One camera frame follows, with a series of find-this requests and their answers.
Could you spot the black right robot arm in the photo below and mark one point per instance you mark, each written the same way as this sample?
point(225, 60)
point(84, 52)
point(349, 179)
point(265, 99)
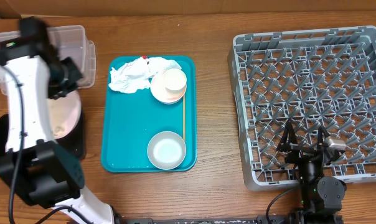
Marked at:
point(321, 195)

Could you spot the clear plastic bin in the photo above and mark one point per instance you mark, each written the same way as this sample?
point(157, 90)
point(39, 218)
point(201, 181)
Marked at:
point(71, 41)

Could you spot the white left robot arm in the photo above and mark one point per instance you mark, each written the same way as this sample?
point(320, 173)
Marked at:
point(33, 164)

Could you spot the large pink plate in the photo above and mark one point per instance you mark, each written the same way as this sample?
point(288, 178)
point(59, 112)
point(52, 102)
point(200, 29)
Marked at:
point(64, 114)

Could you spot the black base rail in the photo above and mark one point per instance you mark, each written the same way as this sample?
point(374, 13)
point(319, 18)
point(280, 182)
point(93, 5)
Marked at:
point(261, 219)

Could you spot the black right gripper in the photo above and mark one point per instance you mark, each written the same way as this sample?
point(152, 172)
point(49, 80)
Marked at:
point(303, 149)

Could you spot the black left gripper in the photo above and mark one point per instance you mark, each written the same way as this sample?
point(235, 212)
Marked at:
point(60, 91)

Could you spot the small pink plate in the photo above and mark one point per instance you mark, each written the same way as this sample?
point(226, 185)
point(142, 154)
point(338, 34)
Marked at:
point(162, 94)

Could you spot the white napkin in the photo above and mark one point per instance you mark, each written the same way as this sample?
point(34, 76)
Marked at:
point(135, 75)

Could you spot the teal serving tray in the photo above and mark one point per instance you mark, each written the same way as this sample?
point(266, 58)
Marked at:
point(131, 120)

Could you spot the grey-white bowl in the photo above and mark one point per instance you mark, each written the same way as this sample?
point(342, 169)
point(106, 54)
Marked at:
point(166, 150)

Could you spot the cream cup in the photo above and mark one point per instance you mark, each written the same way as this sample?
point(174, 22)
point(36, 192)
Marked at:
point(174, 79)

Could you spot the wooden chopstick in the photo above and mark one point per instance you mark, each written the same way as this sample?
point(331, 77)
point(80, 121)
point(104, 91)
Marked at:
point(184, 118)

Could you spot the black tray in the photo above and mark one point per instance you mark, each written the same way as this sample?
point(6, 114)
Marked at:
point(73, 142)

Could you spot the grey dishwasher rack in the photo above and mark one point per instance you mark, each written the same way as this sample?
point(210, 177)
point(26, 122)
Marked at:
point(313, 78)

